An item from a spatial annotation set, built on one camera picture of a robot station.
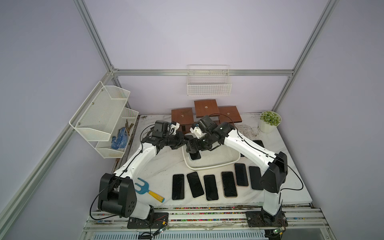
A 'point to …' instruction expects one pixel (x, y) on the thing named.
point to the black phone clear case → (259, 142)
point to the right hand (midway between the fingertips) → (193, 151)
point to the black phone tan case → (228, 184)
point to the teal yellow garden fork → (145, 190)
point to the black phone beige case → (211, 190)
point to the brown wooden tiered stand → (187, 117)
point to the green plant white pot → (269, 120)
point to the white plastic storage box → (220, 156)
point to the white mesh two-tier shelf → (106, 121)
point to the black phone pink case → (241, 175)
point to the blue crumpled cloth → (119, 141)
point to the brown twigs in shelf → (128, 128)
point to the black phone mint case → (178, 186)
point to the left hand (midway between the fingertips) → (190, 141)
